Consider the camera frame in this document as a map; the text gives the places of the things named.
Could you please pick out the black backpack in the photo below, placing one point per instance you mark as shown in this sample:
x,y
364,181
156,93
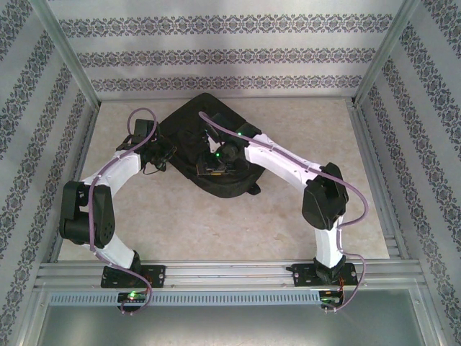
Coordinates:
x,y
223,187

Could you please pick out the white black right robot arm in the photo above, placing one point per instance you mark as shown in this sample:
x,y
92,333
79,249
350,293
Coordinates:
x,y
281,162

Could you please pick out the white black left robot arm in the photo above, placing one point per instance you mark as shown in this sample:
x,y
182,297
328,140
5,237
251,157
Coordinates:
x,y
115,169

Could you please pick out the controller board with LED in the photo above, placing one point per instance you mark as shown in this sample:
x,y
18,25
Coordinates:
x,y
329,298
132,296

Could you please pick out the grey metal sheet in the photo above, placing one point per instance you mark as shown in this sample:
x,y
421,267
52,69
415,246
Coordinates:
x,y
230,328

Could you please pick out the aluminium side rail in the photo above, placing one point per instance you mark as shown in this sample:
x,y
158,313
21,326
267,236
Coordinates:
x,y
369,137
83,144

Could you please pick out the long aluminium mounting rail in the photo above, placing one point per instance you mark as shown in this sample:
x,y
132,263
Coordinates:
x,y
230,275

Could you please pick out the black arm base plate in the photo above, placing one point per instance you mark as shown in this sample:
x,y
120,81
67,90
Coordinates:
x,y
158,275
302,274

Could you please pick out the aluminium frame post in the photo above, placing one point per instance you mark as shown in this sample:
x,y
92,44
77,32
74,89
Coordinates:
x,y
382,57
69,57

